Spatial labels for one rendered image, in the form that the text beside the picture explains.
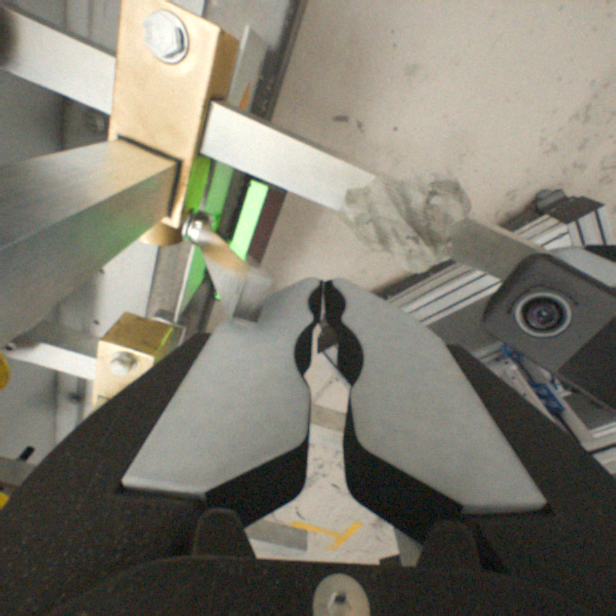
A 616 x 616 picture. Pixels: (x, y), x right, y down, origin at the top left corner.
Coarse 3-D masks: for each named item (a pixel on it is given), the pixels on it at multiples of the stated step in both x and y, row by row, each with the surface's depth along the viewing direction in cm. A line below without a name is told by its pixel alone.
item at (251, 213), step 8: (256, 184) 38; (248, 192) 38; (256, 192) 38; (264, 192) 38; (248, 200) 39; (256, 200) 39; (248, 208) 39; (256, 208) 39; (248, 216) 40; (256, 216) 40; (240, 224) 40; (248, 224) 40; (240, 232) 41; (248, 232) 41; (240, 240) 41; (248, 240) 41; (216, 296) 46
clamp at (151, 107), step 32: (128, 0) 17; (160, 0) 17; (128, 32) 18; (192, 32) 18; (224, 32) 18; (128, 64) 18; (160, 64) 18; (192, 64) 18; (224, 64) 20; (128, 96) 19; (160, 96) 19; (192, 96) 19; (224, 96) 23; (128, 128) 20; (160, 128) 20; (192, 128) 20; (192, 160) 21; (192, 192) 23; (160, 224) 23
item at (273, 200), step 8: (272, 192) 38; (272, 200) 39; (280, 200) 39; (264, 208) 39; (272, 208) 39; (264, 216) 40; (272, 216) 40; (264, 224) 40; (272, 224) 40; (256, 232) 41; (264, 232) 41; (256, 240) 41; (264, 240) 41; (256, 248) 42; (264, 248) 42; (256, 256) 42
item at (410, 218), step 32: (352, 192) 22; (384, 192) 21; (416, 192) 22; (448, 192) 21; (352, 224) 23; (384, 224) 24; (416, 224) 22; (448, 224) 23; (416, 256) 24; (448, 256) 24
